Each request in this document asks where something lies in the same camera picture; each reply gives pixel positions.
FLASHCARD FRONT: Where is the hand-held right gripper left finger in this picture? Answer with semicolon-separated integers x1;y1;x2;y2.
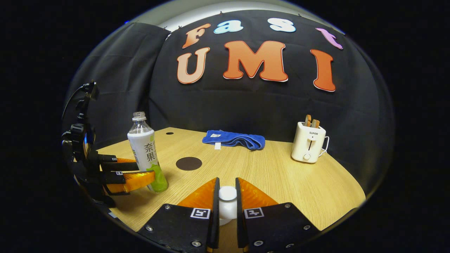
137;177;220;253

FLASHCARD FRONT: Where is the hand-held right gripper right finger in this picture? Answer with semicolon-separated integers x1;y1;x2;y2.
236;177;320;253

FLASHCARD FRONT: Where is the white teacup lid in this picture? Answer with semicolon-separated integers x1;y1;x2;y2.
218;186;238;225

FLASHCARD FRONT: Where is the clear water bottle green label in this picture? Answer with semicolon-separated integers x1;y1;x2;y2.
127;112;168;193

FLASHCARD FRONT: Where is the dark round coaster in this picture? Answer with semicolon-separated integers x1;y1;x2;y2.
176;157;203;171

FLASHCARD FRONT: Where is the blue towel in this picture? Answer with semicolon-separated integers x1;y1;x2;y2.
202;130;266;151

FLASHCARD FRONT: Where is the white toaster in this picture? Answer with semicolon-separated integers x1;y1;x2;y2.
291;122;326;163

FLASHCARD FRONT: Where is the black backdrop cloth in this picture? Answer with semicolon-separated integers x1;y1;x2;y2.
63;10;396;194

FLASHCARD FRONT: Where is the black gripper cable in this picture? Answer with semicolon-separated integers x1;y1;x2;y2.
63;85;85;120

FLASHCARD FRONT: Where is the white toaster cable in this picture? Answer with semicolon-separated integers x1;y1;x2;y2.
318;136;330;157

